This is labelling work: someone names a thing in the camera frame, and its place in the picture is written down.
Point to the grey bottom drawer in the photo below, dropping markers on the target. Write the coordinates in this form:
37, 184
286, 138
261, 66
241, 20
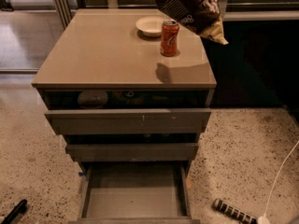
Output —
150, 192

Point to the dark round object in drawer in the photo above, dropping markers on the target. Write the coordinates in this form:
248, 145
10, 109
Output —
92, 98

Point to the white bowl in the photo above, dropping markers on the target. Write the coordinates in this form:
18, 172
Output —
150, 26

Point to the orange soda can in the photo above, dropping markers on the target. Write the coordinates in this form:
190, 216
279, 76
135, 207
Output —
169, 35

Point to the black handle on floor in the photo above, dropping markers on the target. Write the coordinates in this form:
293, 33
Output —
19, 209

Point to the grey middle drawer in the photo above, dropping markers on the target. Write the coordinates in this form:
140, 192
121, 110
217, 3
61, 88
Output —
133, 152

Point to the black striped cylinder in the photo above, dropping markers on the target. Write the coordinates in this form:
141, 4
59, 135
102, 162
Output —
233, 212

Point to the grey top drawer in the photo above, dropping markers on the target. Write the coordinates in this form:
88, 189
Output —
127, 121

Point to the grey drawer cabinet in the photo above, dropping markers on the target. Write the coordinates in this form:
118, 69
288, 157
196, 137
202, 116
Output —
103, 50

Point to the brown chip bag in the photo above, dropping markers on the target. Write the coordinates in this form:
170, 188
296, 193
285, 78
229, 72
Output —
202, 17

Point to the grey drawer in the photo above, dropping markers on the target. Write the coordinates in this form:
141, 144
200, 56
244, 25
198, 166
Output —
150, 192
127, 121
133, 152

